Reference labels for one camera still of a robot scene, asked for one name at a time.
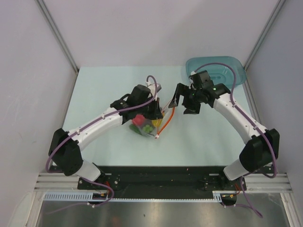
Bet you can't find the red fake tomato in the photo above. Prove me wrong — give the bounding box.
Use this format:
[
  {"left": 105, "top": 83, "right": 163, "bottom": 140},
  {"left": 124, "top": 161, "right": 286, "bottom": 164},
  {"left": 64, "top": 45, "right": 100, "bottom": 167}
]
[{"left": 132, "top": 114, "right": 145, "bottom": 126}]

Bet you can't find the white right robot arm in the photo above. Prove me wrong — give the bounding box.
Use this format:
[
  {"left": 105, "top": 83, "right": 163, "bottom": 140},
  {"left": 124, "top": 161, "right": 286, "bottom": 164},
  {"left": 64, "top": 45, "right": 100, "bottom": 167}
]
[{"left": 169, "top": 82, "right": 279, "bottom": 190}]

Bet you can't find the green fake vegetable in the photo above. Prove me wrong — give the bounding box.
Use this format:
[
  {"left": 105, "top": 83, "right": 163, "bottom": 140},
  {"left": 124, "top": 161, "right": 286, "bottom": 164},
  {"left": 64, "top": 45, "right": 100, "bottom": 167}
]
[{"left": 129, "top": 124, "right": 154, "bottom": 136}]

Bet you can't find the aluminium frame post left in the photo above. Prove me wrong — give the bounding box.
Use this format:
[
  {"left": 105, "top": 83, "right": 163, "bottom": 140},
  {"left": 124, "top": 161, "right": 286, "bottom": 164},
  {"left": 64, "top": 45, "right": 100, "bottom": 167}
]
[{"left": 35, "top": 0, "right": 80, "bottom": 75}]

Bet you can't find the clear zip top bag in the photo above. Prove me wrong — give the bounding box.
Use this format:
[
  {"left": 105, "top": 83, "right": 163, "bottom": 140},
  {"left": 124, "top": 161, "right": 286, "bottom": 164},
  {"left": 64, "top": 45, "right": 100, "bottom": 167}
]
[{"left": 138, "top": 103, "right": 175, "bottom": 139}]

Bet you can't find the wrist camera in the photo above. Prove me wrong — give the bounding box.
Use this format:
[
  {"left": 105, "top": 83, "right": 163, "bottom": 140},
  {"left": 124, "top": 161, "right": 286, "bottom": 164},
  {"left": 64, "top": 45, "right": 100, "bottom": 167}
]
[
  {"left": 189, "top": 70, "right": 214, "bottom": 89},
  {"left": 145, "top": 81, "right": 161, "bottom": 98}
]

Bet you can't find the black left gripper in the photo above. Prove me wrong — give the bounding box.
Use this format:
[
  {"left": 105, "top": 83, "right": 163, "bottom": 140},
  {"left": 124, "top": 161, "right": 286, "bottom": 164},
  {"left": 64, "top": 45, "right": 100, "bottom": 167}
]
[{"left": 136, "top": 96, "right": 162, "bottom": 120}]

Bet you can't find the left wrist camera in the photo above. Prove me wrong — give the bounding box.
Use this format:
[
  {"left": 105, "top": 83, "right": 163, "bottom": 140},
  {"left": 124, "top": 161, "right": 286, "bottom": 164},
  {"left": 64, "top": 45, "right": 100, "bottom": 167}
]
[{"left": 145, "top": 81, "right": 161, "bottom": 98}]

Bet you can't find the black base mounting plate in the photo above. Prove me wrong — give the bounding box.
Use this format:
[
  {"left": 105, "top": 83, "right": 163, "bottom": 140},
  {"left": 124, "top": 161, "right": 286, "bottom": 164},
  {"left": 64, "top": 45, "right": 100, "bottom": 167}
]
[{"left": 49, "top": 165, "right": 276, "bottom": 201}]

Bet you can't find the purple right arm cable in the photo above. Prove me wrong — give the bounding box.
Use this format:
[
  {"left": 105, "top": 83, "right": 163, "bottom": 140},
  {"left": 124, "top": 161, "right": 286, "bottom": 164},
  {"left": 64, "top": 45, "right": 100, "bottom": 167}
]
[{"left": 189, "top": 61, "right": 278, "bottom": 218}]

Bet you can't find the yellow fake lemon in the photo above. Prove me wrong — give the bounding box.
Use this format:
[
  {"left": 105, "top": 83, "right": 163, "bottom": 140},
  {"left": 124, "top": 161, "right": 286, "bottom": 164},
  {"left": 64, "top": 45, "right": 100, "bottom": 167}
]
[{"left": 151, "top": 119, "right": 162, "bottom": 127}]

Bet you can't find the teal plastic tub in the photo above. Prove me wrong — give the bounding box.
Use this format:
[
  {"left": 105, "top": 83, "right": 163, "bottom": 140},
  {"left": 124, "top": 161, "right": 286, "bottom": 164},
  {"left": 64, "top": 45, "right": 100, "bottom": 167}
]
[{"left": 185, "top": 56, "right": 247, "bottom": 89}]

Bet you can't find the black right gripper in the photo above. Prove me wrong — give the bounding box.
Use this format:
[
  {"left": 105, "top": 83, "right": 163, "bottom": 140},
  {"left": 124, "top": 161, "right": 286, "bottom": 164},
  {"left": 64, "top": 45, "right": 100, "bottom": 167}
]
[{"left": 168, "top": 83, "right": 202, "bottom": 115}]

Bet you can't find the white slotted cable duct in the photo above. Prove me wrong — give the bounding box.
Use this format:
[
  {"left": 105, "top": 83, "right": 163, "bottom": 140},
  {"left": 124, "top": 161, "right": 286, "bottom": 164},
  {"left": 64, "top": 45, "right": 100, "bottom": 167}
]
[{"left": 44, "top": 192, "right": 236, "bottom": 202}]

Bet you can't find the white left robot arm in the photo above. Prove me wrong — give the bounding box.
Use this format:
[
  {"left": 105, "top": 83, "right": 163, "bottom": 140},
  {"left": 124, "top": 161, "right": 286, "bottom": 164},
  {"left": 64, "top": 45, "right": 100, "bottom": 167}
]
[{"left": 48, "top": 84, "right": 163, "bottom": 189}]

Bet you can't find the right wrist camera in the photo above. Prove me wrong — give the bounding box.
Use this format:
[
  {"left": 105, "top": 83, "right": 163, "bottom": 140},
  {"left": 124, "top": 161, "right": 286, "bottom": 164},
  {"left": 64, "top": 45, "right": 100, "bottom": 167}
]
[{"left": 189, "top": 70, "right": 214, "bottom": 89}]

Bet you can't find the aluminium frame post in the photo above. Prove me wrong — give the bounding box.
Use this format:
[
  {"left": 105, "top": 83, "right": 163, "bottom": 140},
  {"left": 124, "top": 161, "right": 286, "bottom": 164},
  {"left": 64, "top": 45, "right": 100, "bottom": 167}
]
[
  {"left": 35, "top": 0, "right": 80, "bottom": 75},
  {"left": 244, "top": 0, "right": 287, "bottom": 71}
]

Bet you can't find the aluminium frame post right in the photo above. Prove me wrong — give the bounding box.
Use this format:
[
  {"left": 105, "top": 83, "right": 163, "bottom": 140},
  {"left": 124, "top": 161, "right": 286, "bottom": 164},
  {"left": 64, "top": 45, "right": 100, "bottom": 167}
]
[{"left": 244, "top": 0, "right": 287, "bottom": 71}]

